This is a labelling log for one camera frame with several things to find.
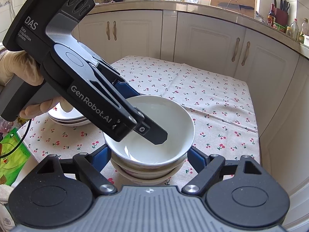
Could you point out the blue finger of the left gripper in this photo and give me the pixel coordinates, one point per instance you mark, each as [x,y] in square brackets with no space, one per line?
[125,89]
[151,131]

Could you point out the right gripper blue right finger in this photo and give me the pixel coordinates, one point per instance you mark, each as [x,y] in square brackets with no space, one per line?
[208,170]

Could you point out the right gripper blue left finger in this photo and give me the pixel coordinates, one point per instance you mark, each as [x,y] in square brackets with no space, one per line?
[89,167]

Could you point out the white pink floral bowl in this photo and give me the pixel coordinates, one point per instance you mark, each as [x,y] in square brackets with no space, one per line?
[146,172]

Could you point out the white fruit plate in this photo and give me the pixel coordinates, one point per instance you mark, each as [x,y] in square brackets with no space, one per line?
[69,120]
[58,113]

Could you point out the white plate with food stain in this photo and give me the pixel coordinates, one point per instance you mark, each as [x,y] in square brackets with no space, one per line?
[77,124]

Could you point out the gloved left hand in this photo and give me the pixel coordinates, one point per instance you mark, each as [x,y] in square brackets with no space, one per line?
[24,92]

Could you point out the green cardboard box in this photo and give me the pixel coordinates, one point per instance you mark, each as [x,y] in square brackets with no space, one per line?
[12,165]

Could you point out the dark soy sauce bottle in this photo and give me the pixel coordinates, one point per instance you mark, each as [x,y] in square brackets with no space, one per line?
[271,15]

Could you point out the clear oil bottle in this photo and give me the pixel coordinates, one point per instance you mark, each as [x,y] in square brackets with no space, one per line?
[294,29]

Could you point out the red knife block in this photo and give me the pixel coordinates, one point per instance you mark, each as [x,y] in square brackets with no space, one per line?
[281,12]

